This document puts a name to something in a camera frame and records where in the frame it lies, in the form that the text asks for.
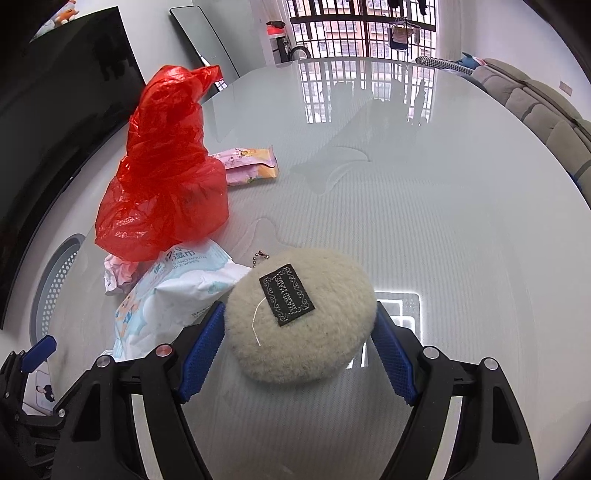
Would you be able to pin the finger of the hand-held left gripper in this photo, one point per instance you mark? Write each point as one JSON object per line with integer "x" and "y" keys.
{"x": 39, "y": 353}

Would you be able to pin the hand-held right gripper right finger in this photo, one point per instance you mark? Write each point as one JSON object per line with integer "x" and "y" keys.
{"x": 392, "y": 355}

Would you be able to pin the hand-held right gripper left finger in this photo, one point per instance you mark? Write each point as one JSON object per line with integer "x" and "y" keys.
{"x": 203, "y": 350}

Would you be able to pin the white wet wipes pack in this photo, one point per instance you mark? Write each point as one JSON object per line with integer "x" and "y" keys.
{"x": 180, "y": 286}

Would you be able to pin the fluffy beige pouch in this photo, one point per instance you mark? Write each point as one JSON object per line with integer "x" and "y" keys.
{"x": 332, "y": 295}

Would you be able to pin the pink white paper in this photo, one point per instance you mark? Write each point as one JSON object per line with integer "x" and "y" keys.
{"x": 117, "y": 277}

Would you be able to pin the red plastic bag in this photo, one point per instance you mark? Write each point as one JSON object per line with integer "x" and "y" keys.
{"x": 161, "y": 175}

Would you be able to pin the pink snack packet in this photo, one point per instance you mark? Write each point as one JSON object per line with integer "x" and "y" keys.
{"x": 251, "y": 168}

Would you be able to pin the black flat television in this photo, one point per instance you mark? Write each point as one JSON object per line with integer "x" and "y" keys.
{"x": 55, "y": 138}

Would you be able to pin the grey sofa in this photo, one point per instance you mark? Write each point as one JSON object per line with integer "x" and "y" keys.
{"x": 545, "y": 110}

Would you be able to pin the checkered cloth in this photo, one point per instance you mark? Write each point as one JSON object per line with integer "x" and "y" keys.
{"x": 438, "y": 63}

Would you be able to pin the blue cloth item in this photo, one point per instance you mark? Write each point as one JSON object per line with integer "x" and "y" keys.
{"x": 466, "y": 60}

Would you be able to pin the tall leaning mirror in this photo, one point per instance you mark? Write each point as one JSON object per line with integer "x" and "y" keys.
{"x": 203, "y": 37}

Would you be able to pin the drying rack with clothes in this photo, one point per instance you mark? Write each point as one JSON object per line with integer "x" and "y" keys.
{"x": 404, "y": 32}

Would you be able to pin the red item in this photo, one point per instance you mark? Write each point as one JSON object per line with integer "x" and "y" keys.
{"x": 277, "y": 30}

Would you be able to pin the metal window grille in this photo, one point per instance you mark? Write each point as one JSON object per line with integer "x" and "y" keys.
{"x": 341, "y": 27}

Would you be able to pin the plush toy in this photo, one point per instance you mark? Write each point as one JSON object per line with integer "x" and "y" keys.
{"x": 64, "y": 14}

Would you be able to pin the row of hanging clothes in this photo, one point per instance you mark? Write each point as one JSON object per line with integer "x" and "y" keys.
{"x": 406, "y": 3}

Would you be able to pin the photo frame dark-clothed figure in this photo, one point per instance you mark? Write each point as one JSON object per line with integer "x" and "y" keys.
{"x": 39, "y": 392}

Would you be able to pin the wall switch plate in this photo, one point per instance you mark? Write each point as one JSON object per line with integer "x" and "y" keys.
{"x": 566, "y": 88}

